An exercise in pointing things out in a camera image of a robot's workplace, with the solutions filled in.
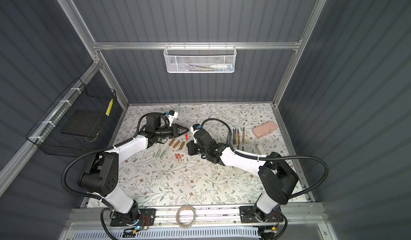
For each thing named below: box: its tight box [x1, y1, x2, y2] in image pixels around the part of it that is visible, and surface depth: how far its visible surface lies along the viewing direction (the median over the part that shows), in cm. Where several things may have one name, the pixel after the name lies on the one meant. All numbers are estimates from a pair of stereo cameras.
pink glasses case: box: [253, 121, 278, 139], surface depth 105 cm
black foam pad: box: [61, 109, 101, 137], surface depth 74 cm
